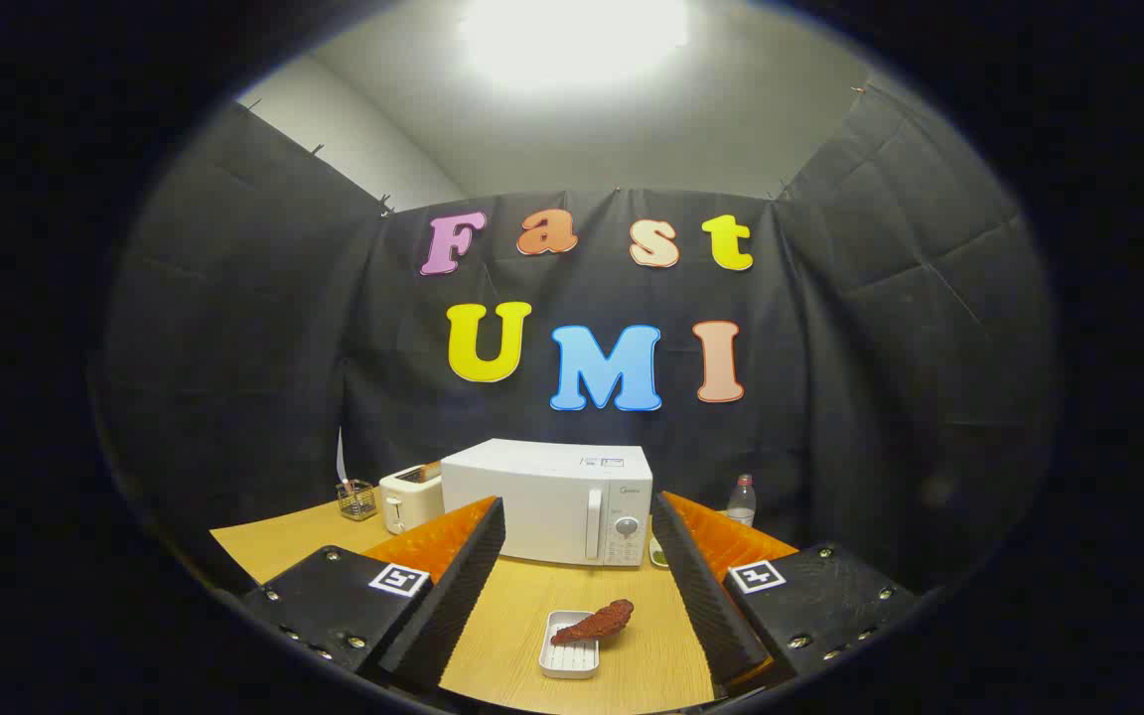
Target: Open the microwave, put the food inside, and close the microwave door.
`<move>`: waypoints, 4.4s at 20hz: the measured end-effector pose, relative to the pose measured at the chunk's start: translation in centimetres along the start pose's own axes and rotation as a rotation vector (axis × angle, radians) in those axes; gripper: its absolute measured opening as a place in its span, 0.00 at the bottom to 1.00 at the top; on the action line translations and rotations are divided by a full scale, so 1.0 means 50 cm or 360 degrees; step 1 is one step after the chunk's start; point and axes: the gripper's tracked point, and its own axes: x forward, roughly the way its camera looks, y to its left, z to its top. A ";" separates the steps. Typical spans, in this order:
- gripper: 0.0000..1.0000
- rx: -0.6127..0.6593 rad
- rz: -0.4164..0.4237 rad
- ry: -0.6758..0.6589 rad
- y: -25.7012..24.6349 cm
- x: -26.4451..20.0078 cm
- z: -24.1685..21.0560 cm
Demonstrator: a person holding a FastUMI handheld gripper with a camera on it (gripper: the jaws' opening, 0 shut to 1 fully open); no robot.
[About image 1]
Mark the red meat slice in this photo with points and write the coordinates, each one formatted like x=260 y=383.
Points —
x=597 y=623

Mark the clear plastic water bottle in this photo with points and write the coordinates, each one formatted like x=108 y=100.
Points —
x=742 y=506

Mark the bread slice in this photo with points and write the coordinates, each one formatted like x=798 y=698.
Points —
x=430 y=469

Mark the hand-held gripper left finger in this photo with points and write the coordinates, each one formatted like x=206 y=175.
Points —
x=458 y=596

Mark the white divided bean dish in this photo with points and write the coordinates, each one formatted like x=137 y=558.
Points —
x=658 y=556

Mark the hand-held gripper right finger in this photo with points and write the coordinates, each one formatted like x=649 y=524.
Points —
x=706 y=596

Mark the small white ribbed tray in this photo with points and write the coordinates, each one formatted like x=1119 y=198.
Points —
x=569 y=660

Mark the cream pop-up toaster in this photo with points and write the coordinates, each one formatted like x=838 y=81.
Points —
x=411 y=501

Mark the thin white utensil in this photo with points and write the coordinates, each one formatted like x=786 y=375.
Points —
x=342 y=457

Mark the white toaster oven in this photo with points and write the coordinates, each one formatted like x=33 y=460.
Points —
x=532 y=497

